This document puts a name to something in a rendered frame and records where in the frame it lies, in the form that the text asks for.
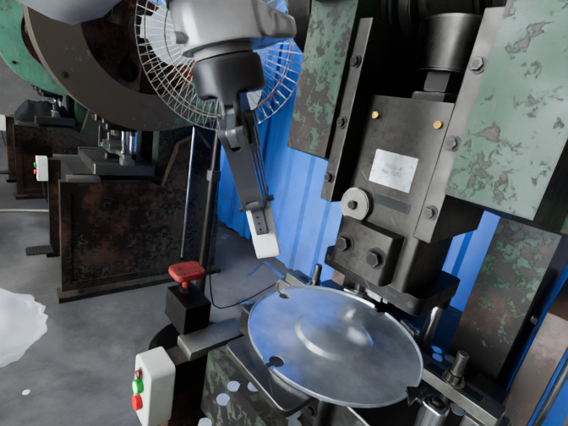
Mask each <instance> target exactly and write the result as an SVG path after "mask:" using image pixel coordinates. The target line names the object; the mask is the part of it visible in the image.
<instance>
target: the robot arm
mask: <svg viewBox="0 0 568 426"><path fill-rule="evenodd" d="M16 1H18V2H20V3H23V4H24V5H26V6H28V7H30V8H33V9H34V10H35V11H37V12H39V13H41V14H44V15H46V16H47V17H49V18H51V19H55V20H59V21H62V22H65V23H68V24H71V25H75V24H78V23H82V22H85V21H89V20H92V19H98V18H101V17H104V16H105V15H106V14H107V13H108V12H109V11H110V10H111V9H112V8H113V7H114V6H115V5H116V4H117V3H119V2H120V1H122V0H16ZM166 4H167V8H168V9H169V10H170V15H171V19H172V24H173V28H174V30H175V31H172V32H171V34H170V38H171V42H172V44H178V46H179V50H180V52H181V56H183V57H194V60H195V64H193V67H192V68H191V71H192V74H193V77H194V83H195V87H196V90H197V94H198V97H199V98H200V100H202V101H209V100H215V99H218V101H219V108H220V114H221V116H220V117H218V123H219V127H220V130H218V138H219V139H220V141H221V144H222V146H223V149H224V151H225V153H226V156H227V160H228V164H229V167H230V169H231V172H232V177H233V180H234V183H235V186H236V189H237V192H238V197H239V199H240V202H241V206H240V212H244V211H246V213H247V217H248V223H249V227H250V231H251V234H252V238H253V241H254V248H255V252H256V255H257V258H258V259H260V258H266V257H271V256H277V255H279V254H280V252H281V250H280V245H279V241H278V237H277V233H276V225H275V221H274V217H273V213H272V209H271V204H270V201H271V200H274V194H270V195H268V194H267V193H268V191H269V186H268V185H267V181H266V176H265V167H264V162H263V157H262V153H261V148H260V138H259V130H258V127H257V124H258V121H259V120H258V116H257V112H256V110H255V109H254V110H251V109H250V105H249V99H248V97H247V93H249V92H254V91H257V90H262V89H264V88H265V76H264V72H263V68H262V63H261V59H260V55H258V53H257V52H253V50H259V49H265V48H267V47H269V46H273V45H275V44H278V43H280V42H283V41H286V40H289V39H291V38H293V37H295V35H296V34H297V28H296V23H295V20H294V18H293V17H292V16H290V15H288V14H285V13H283V12H282V11H280V10H279V9H277V8H274V7H272V6H270V5H269V4H267V3H265V2H263V1H262V0H166Z"/></svg>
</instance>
